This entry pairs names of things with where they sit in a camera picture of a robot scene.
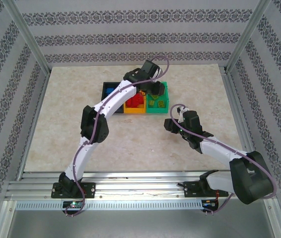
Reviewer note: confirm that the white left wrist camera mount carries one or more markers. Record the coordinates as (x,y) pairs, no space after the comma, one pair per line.
(158,71)

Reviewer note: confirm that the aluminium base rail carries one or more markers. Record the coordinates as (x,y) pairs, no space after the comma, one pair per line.
(140,183)

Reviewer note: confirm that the aluminium side rail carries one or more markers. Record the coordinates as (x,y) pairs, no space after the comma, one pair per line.
(242,124)

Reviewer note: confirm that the green plastic bin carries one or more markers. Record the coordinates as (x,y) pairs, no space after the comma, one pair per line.
(156,110)

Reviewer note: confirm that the blue lego brick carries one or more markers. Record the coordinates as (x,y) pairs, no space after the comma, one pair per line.
(110,90)

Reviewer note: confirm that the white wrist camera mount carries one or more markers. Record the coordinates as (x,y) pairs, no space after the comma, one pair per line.
(181,110)
(158,71)

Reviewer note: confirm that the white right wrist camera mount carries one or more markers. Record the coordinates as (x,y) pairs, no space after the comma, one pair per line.
(181,110)

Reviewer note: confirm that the small circuit board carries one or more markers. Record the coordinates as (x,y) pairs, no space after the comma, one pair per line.
(73,204)
(210,203)

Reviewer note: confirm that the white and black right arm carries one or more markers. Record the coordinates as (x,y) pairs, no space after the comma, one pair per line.
(217,148)

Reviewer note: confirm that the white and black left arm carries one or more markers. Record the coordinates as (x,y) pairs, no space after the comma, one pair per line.
(81,153)

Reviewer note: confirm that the black plastic bin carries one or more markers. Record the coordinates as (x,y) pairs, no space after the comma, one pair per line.
(105,86)

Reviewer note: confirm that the aluminium frame post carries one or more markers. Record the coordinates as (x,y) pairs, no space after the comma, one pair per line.
(248,32)
(26,32)

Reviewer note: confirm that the yellow plastic bin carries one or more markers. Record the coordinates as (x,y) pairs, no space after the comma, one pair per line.
(135,110)

